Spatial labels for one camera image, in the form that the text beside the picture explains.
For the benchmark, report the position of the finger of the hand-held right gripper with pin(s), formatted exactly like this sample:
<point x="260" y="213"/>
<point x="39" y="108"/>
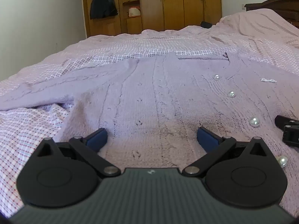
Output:
<point x="291" y="136"/>
<point x="286" y="121"/>

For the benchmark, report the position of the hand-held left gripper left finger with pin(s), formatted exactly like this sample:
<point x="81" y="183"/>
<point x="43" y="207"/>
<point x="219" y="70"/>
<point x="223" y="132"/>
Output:
<point x="97" y="140"/>

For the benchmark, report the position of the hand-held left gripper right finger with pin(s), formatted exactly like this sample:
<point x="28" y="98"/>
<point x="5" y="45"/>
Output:
<point x="207" y="141"/>

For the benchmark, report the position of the lilac knit sweater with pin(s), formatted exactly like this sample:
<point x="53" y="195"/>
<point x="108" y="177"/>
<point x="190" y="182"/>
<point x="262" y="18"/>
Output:
<point x="163" y="98"/>

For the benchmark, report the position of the checked bed sheet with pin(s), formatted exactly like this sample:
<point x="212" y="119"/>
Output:
<point x="144" y="42"/>

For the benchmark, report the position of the dark wooden headboard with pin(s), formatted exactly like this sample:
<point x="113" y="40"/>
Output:
<point x="278" y="5"/>

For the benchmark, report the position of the small black object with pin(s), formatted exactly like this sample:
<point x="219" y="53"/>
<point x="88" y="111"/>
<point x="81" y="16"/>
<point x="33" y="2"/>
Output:
<point x="206" y="24"/>

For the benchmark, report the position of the white pot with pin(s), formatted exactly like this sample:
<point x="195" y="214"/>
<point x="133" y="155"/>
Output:
<point x="134" y="11"/>

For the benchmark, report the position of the black hanging jacket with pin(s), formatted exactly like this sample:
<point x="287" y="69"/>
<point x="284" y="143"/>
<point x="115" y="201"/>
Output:
<point x="102" y="2"/>

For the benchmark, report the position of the wooden wardrobe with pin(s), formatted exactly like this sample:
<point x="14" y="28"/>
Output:
<point x="172" y="4"/>

